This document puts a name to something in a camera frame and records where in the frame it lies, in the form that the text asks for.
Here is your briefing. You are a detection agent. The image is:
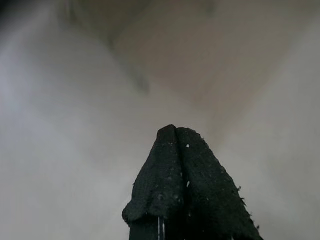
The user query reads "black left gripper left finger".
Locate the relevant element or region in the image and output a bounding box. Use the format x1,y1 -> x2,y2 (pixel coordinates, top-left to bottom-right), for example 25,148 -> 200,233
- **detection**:
121,124 -> 188,240

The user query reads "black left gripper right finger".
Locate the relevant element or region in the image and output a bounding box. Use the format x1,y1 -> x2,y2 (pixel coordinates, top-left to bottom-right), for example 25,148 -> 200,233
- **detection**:
176,126 -> 263,240

